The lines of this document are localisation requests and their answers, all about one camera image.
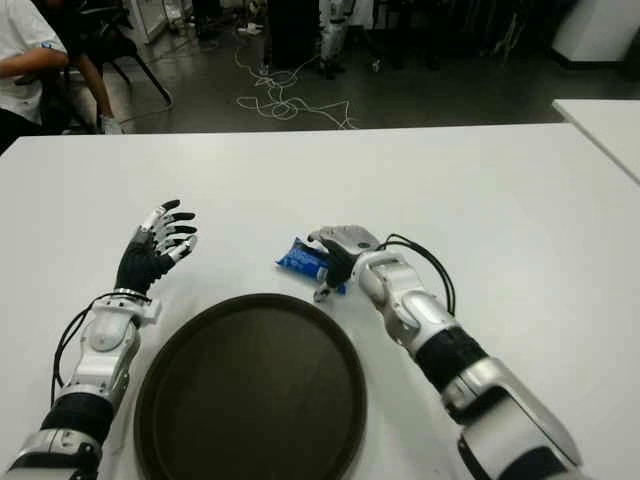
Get white cable on floor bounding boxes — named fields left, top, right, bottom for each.
left=234, top=24, right=361, bottom=131

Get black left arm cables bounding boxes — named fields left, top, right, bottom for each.
left=51, top=292, right=124, bottom=396

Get white side table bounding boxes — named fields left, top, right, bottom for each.
left=551, top=98, right=640, bottom=184

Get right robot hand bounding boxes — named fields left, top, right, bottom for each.
left=305, top=223, right=381, bottom=303

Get silver humanoid robot leg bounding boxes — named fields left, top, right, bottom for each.
left=319, top=0, right=356, bottom=81

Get round dark brown tray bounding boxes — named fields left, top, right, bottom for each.
left=133, top=293, right=369, bottom=480

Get blue Oreo cookie pack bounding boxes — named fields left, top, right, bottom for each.
left=273, top=236, right=349, bottom=296

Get person in white shirt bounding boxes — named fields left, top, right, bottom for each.
left=0, top=0, right=126, bottom=151

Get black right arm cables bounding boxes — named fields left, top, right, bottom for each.
left=382, top=233, right=457, bottom=316

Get black wheeled cabinet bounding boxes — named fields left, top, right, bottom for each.
left=267, top=0, right=321, bottom=71

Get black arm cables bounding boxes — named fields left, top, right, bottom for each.
left=51, top=292, right=124, bottom=396
left=382, top=233, right=457, bottom=316

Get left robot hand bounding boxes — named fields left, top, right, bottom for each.
left=115, top=199, right=199, bottom=300

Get white cabinet with black base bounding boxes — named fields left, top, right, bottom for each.
left=549, top=0, right=640, bottom=64

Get black office chair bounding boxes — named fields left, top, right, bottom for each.
left=14, top=0, right=174, bottom=134

